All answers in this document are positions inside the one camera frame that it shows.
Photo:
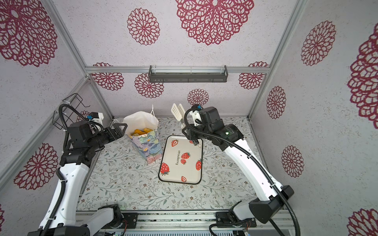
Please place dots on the white strawberry tray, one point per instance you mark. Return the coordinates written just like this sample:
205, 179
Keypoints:
181, 161

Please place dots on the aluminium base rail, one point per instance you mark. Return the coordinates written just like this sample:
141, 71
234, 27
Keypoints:
187, 223

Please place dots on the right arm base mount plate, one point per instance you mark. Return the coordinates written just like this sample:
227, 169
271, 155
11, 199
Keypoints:
227, 219

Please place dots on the black wall shelf rail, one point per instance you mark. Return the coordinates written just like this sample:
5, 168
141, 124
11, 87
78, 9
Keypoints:
188, 75

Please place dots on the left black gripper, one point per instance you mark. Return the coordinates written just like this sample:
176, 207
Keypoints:
112, 136

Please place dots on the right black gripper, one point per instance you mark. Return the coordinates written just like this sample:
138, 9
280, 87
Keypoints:
190, 135

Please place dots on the black wire wall rack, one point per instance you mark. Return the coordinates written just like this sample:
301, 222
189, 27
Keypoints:
75, 100

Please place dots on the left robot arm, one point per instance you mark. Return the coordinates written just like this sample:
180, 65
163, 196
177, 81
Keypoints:
82, 141

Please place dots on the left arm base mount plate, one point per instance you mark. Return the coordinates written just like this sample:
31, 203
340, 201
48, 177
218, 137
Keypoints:
128, 222

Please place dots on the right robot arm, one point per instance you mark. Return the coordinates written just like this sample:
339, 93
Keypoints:
271, 195

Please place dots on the floral paper gift bag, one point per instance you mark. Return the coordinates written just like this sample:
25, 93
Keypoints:
147, 145

